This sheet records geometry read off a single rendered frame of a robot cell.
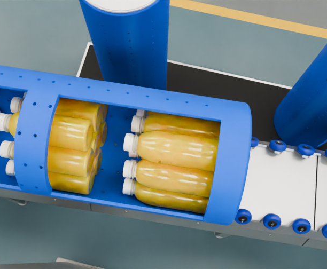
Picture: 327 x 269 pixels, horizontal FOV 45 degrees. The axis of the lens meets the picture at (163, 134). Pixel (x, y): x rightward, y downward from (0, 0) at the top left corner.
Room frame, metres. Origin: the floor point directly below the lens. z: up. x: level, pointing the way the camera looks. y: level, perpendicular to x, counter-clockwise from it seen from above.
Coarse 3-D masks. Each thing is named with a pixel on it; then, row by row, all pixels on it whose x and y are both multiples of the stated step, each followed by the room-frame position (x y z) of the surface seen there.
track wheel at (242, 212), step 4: (240, 212) 0.11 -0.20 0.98; (244, 212) 0.11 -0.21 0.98; (248, 212) 0.12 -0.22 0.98; (236, 216) 0.11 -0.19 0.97; (240, 216) 0.11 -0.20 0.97; (244, 216) 0.11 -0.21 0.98; (248, 216) 0.11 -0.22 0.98; (236, 220) 0.10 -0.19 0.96; (240, 220) 0.10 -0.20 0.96; (244, 220) 0.10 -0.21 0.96; (248, 220) 0.10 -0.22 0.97; (244, 224) 0.09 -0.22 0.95
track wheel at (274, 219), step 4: (264, 216) 0.11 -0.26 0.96; (268, 216) 0.11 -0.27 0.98; (272, 216) 0.11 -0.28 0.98; (276, 216) 0.11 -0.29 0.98; (264, 220) 0.10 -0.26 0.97; (268, 220) 0.10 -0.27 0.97; (272, 220) 0.10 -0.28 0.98; (276, 220) 0.10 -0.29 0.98; (280, 220) 0.10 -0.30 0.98; (264, 224) 0.09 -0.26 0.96; (268, 224) 0.09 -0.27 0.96; (272, 224) 0.09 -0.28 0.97; (276, 224) 0.09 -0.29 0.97; (280, 224) 0.09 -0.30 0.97; (268, 228) 0.08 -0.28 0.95; (272, 228) 0.08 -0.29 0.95
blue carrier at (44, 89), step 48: (0, 96) 0.39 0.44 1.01; (48, 96) 0.31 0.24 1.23; (96, 96) 0.32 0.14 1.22; (144, 96) 0.33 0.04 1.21; (192, 96) 0.34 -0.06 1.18; (0, 144) 0.28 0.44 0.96; (48, 144) 0.21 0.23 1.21; (240, 144) 0.22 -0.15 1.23; (48, 192) 0.13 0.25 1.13; (96, 192) 0.15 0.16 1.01; (240, 192) 0.13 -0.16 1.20
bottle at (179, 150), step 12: (144, 132) 0.26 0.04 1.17; (156, 132) 0.25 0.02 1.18; (168, 132) 0.26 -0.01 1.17; (132, 144) 0.23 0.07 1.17; (144, 144) 0.23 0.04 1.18; (156, 144) 0.23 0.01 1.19; (168, 144) 0.23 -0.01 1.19; (180, 144) 0.23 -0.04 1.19; (192, 144) 0.23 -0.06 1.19; (204, 144) 0.23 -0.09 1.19; (216, 144) 0.23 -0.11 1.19; (144, 156) 0.20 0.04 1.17; (156, 156) 0.20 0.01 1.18; (168, 156) 0.20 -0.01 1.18; (180, 156) 0.20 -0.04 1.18; (192, 156) 0.20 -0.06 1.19; (204, 156) 0.20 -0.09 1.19; (192, 168) 0.18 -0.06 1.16; (204, 168) 0.18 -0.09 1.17
